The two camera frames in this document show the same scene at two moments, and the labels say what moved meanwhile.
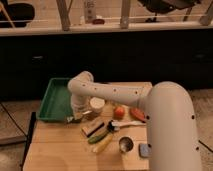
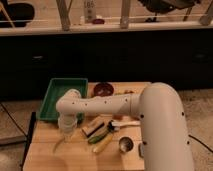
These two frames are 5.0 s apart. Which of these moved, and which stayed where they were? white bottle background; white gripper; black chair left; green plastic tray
Moved: white gripper
Stayed: green plastic tray; white bottle background; black chair left
